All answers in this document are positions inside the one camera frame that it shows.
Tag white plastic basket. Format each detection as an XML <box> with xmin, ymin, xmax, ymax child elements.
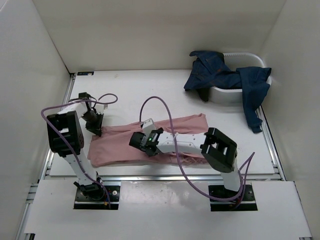
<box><xmin>209</xmin><ymin>52</ymin><xmax>266</xmax><ymax>105</ymax></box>

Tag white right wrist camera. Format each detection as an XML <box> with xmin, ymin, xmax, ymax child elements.
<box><xmin>140</xmin><ymin>118</ymin><xmax>157</xmax><ymax>135</ymax></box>

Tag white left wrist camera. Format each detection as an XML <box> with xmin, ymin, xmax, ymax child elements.
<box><xmin>95</xmin><ymin>104</ymin><xmax>108</xmax><ymax>114</ymax></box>

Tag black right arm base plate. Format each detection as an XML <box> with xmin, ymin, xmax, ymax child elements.
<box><xmin>208</xmin><ymin>184</ymin><xmax>258</xmax><ymax>212</ymax></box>

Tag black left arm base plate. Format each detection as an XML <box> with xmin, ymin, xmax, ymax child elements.
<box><xmin>73</xmin><ymin>181</ymin><xmax>121</xmax><ymax>210</ymax></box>

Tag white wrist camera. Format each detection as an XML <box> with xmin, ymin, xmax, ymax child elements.
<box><xmin>140</xmin><ymin>118</ymin><xmax>157</xmax><ymax>135</ymax></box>
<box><xmin>95</xmin><ymin>104</ymin><xmax>108</xmax><ymax>114</ymax></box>

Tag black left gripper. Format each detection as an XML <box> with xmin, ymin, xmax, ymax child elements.
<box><xmin>81</xmin><ymin>111</ymin><xmax>104</xmax><ymax>136</ymax></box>

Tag left aluminium side rail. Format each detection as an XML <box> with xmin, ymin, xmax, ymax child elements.
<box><xmin>15</xmin><ymin>183</ymin><xmax>38</xmax><ymax>240</ymax></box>

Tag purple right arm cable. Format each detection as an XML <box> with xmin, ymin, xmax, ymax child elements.
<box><xmin>139</xmin><ymin>96</ymin><xmax>256</xmax><ymax>202</ymax></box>

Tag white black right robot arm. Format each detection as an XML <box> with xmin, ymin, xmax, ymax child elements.
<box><xmin>129</xmin><ymin>127</ymin><xmax>243</xmax><ymax>200</ymax></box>

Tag blue trousers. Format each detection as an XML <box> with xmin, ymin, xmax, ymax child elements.
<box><xmin>236</xmin><ymin>66</ymin><xmax>272</xmax><ymax>134</ymax></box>

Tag blue label sticker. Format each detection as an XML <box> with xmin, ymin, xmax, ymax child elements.
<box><xmin>77</xmin><ymin>71</ymin><xmax>94</xmax><ymax>76</ymax></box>

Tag pink trousers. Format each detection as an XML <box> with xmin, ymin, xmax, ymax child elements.
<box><xmin>87</xmin><ymin>113</ymin><xmax>209</xmax><ymax>167</ymax></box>

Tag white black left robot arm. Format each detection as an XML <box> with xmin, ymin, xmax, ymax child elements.
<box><xmin>45</xmin><ymin>92</ymin><xmax>106</xmax><ymax>201</ymax></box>

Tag dark blue denim jeans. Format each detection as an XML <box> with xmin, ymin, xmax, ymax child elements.
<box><xmin>183</xmin><ymin>50</ymin><xmax>242</xmax><ymax>102</ymax></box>

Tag aluminium table edge rail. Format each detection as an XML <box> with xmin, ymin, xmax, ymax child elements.
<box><xmin>101</xmin><ymin>175</ymin><xmax>223</xmax><ymax>182</ymax></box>

